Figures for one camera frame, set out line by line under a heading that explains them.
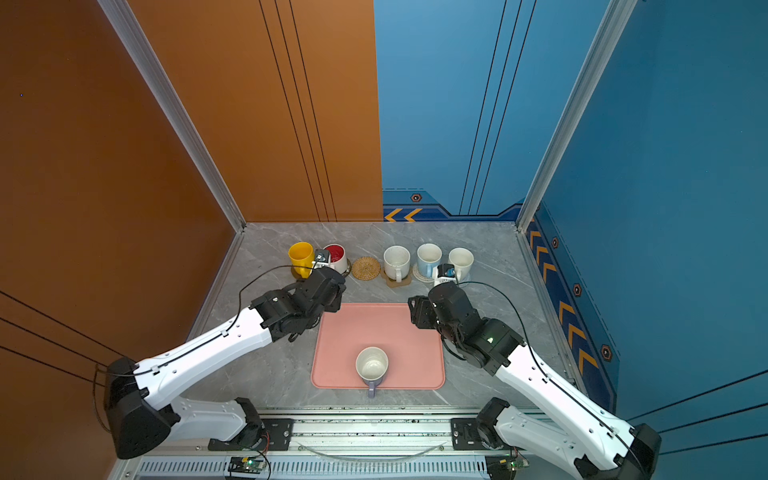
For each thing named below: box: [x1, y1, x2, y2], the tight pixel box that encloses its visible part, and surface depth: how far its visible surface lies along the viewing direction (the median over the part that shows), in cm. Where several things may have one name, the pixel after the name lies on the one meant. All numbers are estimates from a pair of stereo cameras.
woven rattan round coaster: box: [351, 256, 381, 281], surface depth 108 cm
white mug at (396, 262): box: [383, 245, 411, 283], surface depth 101 cm
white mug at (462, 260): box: [448, 247, 475, 283], surface depth 100 cm
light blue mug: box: [416, 243, 443, 279], surface depth 101 cm
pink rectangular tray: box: [310, 303, 446, 389], surface depth 85 cm
